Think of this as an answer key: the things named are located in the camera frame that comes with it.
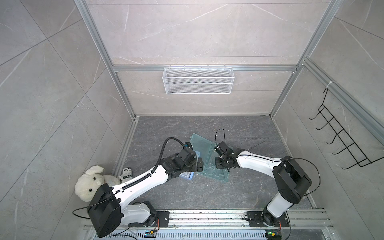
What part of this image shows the blue clear small ruler box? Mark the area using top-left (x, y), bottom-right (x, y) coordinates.
top-left (179, 172), bottom-right (194, 180)

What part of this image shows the teal translucent ruler set case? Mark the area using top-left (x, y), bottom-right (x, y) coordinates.
top-left (190, 133), bottom-right (229, 182)

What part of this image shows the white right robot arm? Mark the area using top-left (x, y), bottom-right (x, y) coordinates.
top-left (214, 142), bottom-right (312, 226)

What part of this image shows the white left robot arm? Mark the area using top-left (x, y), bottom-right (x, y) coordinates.
top-left (87, 143), bottom-right (204, 238)

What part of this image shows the white grille strip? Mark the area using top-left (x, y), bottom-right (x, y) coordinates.
top-left (103, 229), bottom-right (267, 240)

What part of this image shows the white plush bear toy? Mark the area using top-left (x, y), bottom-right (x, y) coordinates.
top-left (75, 166), bottom-right (121, 202)

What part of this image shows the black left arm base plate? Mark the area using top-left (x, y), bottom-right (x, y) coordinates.
top-left (129, 211), bottom-right (170, 228)

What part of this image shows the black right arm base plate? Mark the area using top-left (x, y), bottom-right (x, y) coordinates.
top-left (244, 211), bottom-right (290, 228)

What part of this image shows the white wire mesh basket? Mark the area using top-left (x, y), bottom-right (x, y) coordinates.
top-left (162, 67), bottom-right (235, 95)

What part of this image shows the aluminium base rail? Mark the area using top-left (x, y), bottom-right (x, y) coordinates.
top-left (80, 209), bottom-right (334, 231)

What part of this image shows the black wire hook rack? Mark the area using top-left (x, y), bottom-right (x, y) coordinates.
top-left (309, 88), bottom-right (384, 170)

